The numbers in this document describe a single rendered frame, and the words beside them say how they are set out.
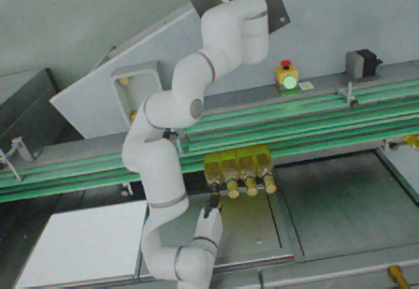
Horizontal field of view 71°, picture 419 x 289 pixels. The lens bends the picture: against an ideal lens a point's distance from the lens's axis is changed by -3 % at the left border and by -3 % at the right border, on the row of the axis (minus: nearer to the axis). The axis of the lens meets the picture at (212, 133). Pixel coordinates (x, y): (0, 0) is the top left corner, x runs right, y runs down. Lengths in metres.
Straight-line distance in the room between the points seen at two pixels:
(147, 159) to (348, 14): 0.91
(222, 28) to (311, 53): 0.59
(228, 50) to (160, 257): 0.49
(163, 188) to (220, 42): 0.34
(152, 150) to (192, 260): 0.26
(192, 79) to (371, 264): 0.70
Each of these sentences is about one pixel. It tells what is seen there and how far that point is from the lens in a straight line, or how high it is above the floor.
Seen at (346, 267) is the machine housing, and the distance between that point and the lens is 0.97.
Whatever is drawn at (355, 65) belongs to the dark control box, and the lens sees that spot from 1.22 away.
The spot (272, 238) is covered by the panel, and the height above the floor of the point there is 1.25.
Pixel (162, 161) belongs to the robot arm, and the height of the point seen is 1.38.
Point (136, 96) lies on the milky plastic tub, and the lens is 1.22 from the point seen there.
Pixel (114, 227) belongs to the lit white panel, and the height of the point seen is 1.11.
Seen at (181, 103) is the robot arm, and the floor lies 1.32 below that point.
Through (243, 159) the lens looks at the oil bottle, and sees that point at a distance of 1.05.
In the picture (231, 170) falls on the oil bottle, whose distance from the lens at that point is 1.01.
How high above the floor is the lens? 1.85
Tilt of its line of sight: 57 degrees down
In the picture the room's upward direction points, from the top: 175 degrees clockwise
